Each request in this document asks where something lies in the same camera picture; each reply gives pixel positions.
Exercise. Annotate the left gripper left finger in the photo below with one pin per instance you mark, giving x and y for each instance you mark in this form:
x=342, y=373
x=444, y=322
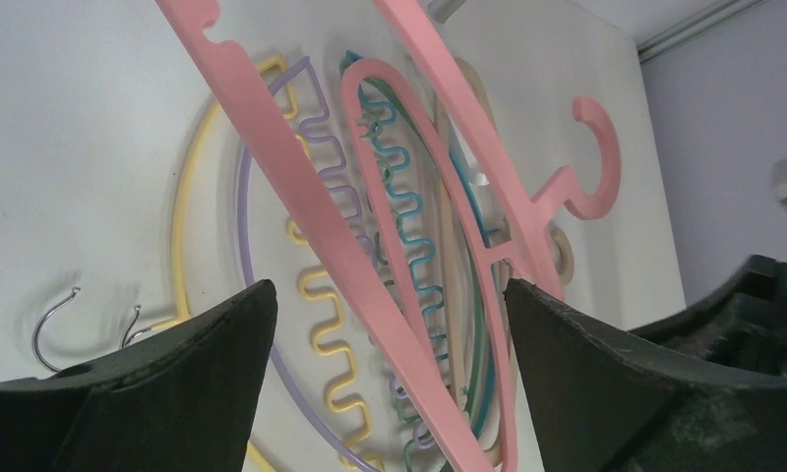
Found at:
x=182, y=400

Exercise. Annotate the beige plastic hanger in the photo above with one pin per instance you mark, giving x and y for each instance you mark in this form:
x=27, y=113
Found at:
x=561, y=249

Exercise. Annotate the right aluminium frame post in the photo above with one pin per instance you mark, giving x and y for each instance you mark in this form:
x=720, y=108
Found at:
x=689, y=28

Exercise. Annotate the pink plastic hanger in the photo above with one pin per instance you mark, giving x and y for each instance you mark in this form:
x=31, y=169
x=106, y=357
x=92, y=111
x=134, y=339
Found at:
x=239, y=88
x=365, y=128

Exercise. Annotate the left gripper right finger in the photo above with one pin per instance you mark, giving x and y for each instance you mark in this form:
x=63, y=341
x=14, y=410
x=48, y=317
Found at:
x=702, y=390

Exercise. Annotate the green wire hanger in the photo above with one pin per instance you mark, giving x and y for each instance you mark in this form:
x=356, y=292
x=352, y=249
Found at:
x=422, y=269

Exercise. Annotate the blue wire hanger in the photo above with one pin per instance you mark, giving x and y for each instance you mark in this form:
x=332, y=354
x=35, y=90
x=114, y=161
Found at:
x=423, y=300

